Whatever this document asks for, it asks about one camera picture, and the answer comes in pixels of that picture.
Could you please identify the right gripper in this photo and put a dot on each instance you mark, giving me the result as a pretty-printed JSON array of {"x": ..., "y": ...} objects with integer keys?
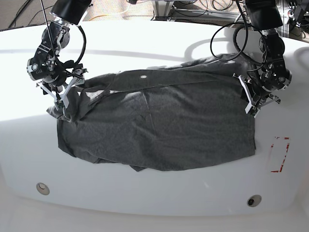
[{"x": 60, "y": 92}]

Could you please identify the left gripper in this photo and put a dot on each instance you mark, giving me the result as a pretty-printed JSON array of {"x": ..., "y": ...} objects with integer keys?
[{"x": 254, "y": 94}]

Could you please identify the grey t-shirt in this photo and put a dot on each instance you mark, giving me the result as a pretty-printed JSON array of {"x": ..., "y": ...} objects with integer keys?
[{"x": 175, "y": 118}]

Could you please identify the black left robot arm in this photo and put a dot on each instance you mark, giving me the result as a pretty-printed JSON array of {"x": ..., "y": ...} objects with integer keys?
[{"x": 271, "y": 74}]

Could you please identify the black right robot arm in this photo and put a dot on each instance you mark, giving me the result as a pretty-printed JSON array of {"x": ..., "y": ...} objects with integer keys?
[{"x": 54, "y": 77}]

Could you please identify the red tape marking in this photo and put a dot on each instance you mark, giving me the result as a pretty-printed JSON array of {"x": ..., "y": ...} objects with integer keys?
[{"x": 278, "y": 153}]

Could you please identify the left table grommet hole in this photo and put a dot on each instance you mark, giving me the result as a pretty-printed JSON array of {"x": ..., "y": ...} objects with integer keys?
[{"x": 43, "y": 189}]

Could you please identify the table grommet hole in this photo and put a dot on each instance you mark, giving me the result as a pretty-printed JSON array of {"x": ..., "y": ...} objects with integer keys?
[
  {"x": 254, "y": 200},
  {"x": 43, "y": 189}
]

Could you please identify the right table grommet hole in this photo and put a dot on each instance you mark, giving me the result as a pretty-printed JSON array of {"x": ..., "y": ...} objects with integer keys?
[{"x": 254, "y": 200}]

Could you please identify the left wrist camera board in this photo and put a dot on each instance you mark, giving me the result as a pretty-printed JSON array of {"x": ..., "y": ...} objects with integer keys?
[{"x": 255, "y": 113}]

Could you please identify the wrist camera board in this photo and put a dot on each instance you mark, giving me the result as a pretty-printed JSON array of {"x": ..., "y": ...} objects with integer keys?
[
  {"x": 255, "y": 113},
  {"x": 59, "y": 105}
]

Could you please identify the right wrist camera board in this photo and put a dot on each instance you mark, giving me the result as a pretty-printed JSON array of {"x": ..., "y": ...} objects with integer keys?
[{"x": 59, "y": 105}]

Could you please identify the aluminium frame post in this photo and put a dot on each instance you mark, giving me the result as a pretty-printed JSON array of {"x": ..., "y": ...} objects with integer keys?
[{"x": 162, "y": 9}]

